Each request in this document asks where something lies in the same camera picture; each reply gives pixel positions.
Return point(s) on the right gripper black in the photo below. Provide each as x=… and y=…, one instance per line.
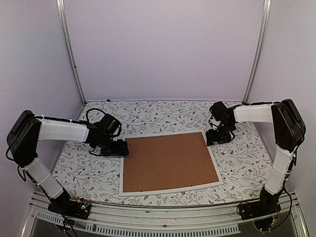
x=211, y=138

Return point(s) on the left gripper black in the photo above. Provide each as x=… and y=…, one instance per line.
x=121, y=150

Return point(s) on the white picture frame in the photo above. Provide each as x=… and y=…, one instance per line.
x=170, y=165

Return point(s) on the brown cardboard backing board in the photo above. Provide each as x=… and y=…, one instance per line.
x=170, y=163

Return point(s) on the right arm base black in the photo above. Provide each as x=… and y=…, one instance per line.
x=256, y=209

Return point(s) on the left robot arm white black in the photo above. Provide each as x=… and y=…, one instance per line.
x=34, y=142

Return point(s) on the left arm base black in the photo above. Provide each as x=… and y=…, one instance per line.
x=74, y=209

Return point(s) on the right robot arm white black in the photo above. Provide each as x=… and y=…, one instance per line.
x=288, y=130

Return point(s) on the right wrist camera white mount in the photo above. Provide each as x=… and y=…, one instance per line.
x=212, y=123

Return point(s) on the front aluminium slotted rail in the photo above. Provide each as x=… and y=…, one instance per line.
x=115, y=220

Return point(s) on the right aluminium corner post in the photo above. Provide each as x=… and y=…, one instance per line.
x=259, y=48

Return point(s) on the aluminium corner post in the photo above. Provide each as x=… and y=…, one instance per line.
x=67, y=41
x=259, y=48

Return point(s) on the left aluminium corner post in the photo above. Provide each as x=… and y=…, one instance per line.
x=67, y=41

